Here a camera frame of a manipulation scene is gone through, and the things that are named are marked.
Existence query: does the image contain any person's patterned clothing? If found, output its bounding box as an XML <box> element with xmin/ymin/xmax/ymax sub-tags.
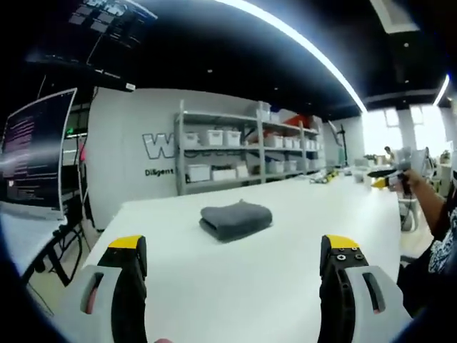
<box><xmin>398</xmin><ymin>167</ymin><xmax>457</xmax><ymax>317</ymax></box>

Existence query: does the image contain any bundle of black cables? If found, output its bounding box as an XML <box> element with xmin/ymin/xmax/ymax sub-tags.
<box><xmin>30</xmin><ymin>210</ymin><xmax>94</xmax><ymax>287</ymax></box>

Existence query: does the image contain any short ceiling light strip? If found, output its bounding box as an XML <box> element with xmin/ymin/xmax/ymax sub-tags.
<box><xmin>433</xmin><ymin>73</ymin><xmax>451</xmax><ymax>106</ymax></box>

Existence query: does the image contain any white chair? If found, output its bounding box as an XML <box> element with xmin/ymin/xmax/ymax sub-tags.
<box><xmin>397</xmin><ymin>197</ymin><xmax>421</xmax><ymax>233</ymax></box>

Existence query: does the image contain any black tripod stand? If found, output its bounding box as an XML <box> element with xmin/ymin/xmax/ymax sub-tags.
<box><xmin>333</xmin><ymin>123</ymin><xmax>350</xmax><ymax>169</ymax></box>

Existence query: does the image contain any long ceiling light strip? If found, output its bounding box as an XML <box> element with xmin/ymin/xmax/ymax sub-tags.
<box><xmin>214</xmin><ymin>0</ymin><xmax>368</xmax><ymax>112</ymax></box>

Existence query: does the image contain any group of white storage bins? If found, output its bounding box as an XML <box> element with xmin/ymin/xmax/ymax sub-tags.
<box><xmin>182</xmin><ymin>101</ymin><xmax>323</xmax><ymax>183</ymax></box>

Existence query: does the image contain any curved computer monitor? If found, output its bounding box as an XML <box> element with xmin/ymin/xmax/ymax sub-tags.
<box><xmin>0</xmin><ymin>87</ymin><xmax>79</xmax><ymax>221</ymax></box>

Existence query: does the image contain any person's right hand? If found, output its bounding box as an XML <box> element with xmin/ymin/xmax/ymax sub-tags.
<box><xmin>401</xmin><ymin>167</ymin><xmax>430</xmax><ymax>197</ymax></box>

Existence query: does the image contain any yellow and black tool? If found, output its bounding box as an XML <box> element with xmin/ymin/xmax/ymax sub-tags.
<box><xmin>309</xmin><ymin>169</ymin><xmax>340</xmax><ymax>185</ymax></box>

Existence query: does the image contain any grey metal shelf unit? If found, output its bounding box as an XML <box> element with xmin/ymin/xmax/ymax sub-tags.
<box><xmin>174</xmin><ymin>99</ymin><xmax>325</xmax><ymax>197</ymax></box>

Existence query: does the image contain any grey towel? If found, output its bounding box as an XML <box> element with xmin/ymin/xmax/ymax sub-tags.
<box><xmin>199</xmin><ymin>199</ymin><xmax>274</xmax><ymax>244</ymax></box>

